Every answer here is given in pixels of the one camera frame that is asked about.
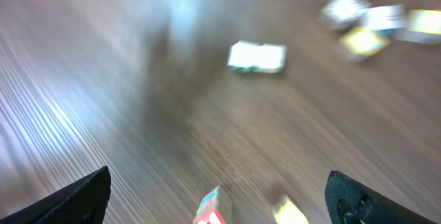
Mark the white plain wooden block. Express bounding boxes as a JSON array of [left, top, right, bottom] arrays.
[[254, 43, 287, 74]]

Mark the white block blue side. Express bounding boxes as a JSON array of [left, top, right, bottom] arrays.
[[360, 4, 407, 33]]

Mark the white block brown drawing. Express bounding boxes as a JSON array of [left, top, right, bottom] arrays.
[[320, 0, 371, 30]]

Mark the yellow block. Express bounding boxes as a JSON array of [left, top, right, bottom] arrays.
[[397, 10, 440, 44], [272, 195, 309, 224], [339, 27, 391, 62]]

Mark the red letter I block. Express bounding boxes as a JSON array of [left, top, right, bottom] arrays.
[[193, 185, 232, 224]]

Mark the white block green side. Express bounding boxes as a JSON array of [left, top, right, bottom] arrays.
[[227, 40, 260, 72]]

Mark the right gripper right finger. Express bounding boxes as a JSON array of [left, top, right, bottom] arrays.
[[325, 170, 435, 224]]

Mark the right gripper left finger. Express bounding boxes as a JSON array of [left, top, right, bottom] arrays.
[[1, 166, 111, 224]]

